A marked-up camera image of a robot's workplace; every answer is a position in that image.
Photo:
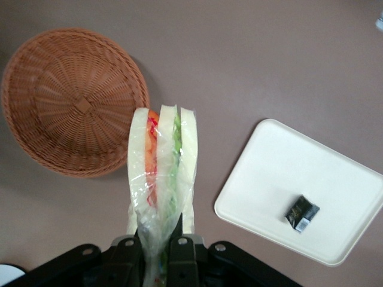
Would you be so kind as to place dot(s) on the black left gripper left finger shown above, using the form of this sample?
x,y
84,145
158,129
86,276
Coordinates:
x,y
124,263

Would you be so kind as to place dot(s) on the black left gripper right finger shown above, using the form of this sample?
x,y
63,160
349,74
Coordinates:
x,y
182,263

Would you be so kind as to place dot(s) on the plastic sandwich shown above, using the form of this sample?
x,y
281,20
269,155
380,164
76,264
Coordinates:
x,y
161,149

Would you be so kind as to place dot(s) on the cream rectangular tray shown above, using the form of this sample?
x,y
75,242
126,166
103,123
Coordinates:
x,y
269,179

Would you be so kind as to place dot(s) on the brown round wicker basket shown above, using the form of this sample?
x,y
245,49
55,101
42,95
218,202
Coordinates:
x,y
60,104

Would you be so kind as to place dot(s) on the white round object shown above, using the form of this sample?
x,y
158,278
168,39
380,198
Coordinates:
x,y
10,276

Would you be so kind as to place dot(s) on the small black snack packet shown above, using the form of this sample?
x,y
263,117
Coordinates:
x,y
301,213

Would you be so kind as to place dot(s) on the pale plastic object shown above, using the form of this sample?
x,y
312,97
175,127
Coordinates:
x,y
379,21

